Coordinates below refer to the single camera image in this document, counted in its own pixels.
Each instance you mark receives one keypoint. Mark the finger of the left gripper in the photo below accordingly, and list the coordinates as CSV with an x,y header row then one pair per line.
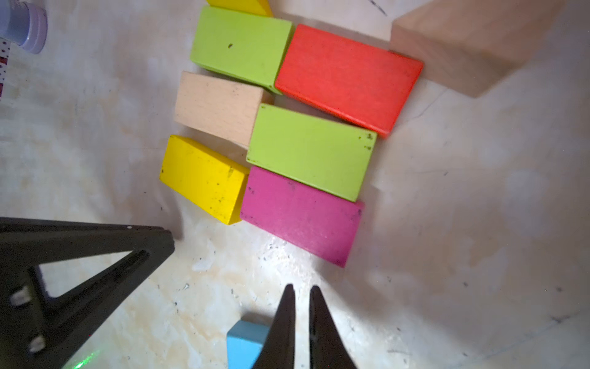
x,y
44,329

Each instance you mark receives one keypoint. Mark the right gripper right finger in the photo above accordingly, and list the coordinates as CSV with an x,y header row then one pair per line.
x,y
326,347

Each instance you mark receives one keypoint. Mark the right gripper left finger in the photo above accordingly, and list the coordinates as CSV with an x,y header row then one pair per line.
x,y
279,348

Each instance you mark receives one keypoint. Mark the magenta block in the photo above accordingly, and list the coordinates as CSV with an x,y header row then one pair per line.
x,y
316,221

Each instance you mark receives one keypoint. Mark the yellow rectangular block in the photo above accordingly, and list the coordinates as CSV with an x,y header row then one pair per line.
x,y
211,181

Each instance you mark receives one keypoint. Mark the lime green block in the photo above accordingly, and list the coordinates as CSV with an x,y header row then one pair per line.
x,y
327,155
247,47

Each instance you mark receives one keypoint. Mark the natural wood rectangular block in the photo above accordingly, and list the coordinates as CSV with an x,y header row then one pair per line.
x,y
219,107

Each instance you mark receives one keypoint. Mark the red block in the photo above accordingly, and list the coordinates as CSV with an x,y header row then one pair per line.
x,y
358,83

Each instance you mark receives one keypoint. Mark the natural wood triangle block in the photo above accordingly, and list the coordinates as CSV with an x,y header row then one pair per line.
x,y
469,46

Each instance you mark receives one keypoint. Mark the yellow triangle block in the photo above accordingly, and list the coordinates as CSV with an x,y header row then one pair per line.
x,y
255,7

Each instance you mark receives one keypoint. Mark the blue rectangular block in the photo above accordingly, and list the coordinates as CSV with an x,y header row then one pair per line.
x,y
245,341

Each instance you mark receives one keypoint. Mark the lilac round block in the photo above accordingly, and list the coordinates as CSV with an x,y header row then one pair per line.
x,y
24,24

